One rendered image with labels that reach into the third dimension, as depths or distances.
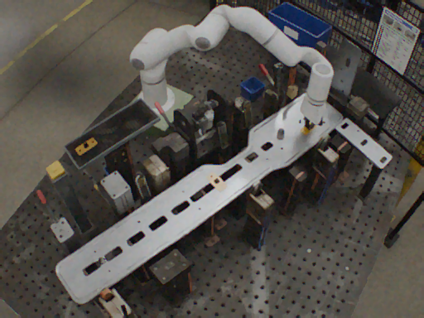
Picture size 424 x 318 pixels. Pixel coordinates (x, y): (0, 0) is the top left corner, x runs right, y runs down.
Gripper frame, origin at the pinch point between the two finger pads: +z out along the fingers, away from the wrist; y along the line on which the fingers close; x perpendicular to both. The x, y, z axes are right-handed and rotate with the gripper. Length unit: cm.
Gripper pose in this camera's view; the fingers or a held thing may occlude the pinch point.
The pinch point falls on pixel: (309, 123)
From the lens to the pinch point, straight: 176.2
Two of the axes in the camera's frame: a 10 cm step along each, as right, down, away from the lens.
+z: -0.1, 5.9, 8.1
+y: 6.4, 6.2, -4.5
